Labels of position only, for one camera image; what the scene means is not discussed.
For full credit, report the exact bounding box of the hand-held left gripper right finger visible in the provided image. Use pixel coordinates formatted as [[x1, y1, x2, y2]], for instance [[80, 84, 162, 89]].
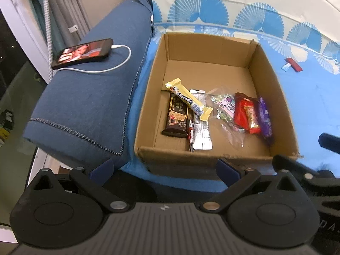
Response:
[[200, 158, 303, 213]]

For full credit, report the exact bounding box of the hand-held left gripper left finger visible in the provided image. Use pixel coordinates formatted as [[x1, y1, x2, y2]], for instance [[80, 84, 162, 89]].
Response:
[[25, 158, 130, 213]]

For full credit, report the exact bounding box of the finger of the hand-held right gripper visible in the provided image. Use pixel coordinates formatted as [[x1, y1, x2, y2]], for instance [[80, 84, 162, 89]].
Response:
[[273, 154, 322, 182], [318, 132, 340, 150]]

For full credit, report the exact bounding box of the small dark red white packet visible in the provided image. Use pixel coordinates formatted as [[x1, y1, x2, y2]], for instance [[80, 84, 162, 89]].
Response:
[[187, 119, 195, 152]]

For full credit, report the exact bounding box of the purple chocolate bar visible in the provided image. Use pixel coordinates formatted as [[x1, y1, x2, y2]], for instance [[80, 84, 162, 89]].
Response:
[[257, 96, 274, 145]]

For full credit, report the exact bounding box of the small orange red candy bar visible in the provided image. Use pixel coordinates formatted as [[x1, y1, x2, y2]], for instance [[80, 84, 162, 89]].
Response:
[[244, 105, 261, 135]]

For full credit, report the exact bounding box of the large red snack packet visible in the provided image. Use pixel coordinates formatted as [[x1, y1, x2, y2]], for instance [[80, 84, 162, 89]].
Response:
[[234, 92, 262, 133]]

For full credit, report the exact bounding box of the black snack bar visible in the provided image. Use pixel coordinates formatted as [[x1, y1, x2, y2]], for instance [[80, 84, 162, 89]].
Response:
[[161, 90, 193, 139]]

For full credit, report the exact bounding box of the yellow snack bar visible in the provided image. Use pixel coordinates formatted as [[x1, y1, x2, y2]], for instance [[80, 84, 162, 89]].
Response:
[[165, 78, 213, 121]]

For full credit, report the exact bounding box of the cardboard box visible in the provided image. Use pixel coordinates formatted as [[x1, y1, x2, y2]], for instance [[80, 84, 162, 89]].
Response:
[[133, 32, 303, 182]]

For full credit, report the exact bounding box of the silver snack stick packet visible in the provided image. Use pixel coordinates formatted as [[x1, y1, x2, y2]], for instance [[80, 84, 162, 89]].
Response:
[[189, 89, 213, 150]]

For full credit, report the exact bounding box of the blue fan print bed sheet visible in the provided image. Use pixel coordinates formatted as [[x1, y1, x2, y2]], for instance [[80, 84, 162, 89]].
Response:
[[119, 0, 340, 192]]

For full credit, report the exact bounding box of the clear bag of candies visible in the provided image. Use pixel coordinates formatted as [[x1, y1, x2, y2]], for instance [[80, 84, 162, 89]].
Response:
[[206, 86, 246, 148]]

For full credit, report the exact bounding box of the flat red rectangular packet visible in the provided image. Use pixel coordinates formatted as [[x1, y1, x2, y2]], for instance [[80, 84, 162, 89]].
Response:
[[285, 58, 304, 73]]

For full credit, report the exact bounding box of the black smartphone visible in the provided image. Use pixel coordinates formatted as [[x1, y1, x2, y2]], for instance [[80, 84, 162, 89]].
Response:
[[51, 38, 114, 70]]

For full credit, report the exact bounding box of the dark glass window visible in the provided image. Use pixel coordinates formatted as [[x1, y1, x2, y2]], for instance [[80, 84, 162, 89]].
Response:
[[0, 13, 51, 149]]

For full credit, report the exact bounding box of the grey curtain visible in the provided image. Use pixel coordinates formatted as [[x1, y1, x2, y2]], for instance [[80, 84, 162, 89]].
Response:
[[44, 0, 91, 51]]

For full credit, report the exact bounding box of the teal curtain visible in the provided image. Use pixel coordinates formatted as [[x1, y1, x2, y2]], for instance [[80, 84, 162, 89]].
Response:
[[23, 0, 57, 48]]

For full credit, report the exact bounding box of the white charging cable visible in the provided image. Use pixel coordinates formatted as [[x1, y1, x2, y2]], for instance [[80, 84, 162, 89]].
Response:
[[57, 45, 132, 73]]

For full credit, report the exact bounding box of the white window frame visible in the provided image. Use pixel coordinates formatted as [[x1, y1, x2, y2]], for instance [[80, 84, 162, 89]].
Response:
[[0, 0, 54, 85]]

